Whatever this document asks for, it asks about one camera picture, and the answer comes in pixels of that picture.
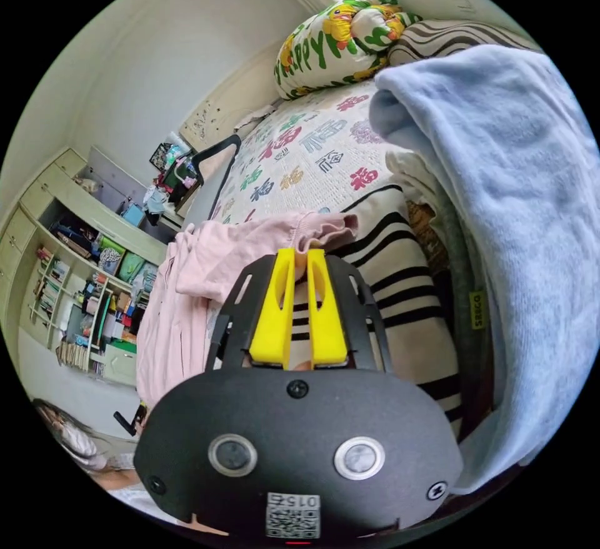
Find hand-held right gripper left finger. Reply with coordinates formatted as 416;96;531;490
249;249;298;366

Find black framed bed rail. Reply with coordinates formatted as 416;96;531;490
181;134;243;232

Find rolled duck print quilt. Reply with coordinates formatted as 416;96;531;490
272;0;424;101

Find cluttered desk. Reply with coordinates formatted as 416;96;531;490
142;132;208;231

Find pink hoodie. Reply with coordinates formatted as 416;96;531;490
134;211;360;410

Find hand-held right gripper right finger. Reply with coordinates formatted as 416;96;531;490
306;249;349;367

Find pile of clothes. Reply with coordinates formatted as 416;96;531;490
339;43;599;497

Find brown striped pillow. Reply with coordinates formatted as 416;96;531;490
386;19;547;68

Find wall shelf with cupboards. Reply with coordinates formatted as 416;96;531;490
0;146;171;387

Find bed with printed sheet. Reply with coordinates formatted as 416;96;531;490
206;78;425;243

